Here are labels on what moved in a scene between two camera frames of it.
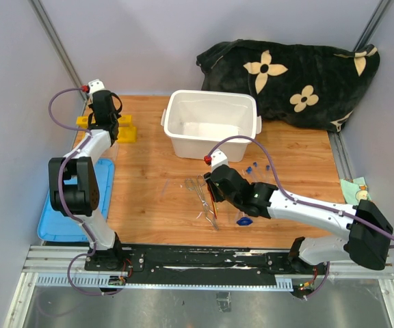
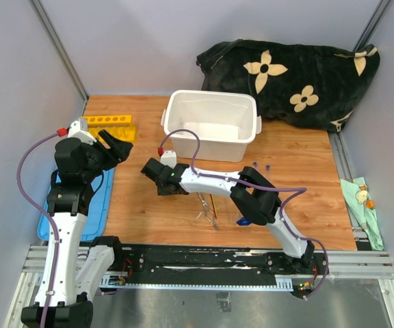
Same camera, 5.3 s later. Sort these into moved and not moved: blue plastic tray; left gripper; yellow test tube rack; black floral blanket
Moved: left gripper
Not moved: blue plastic tray; black floral blanket; yellow test tube rack
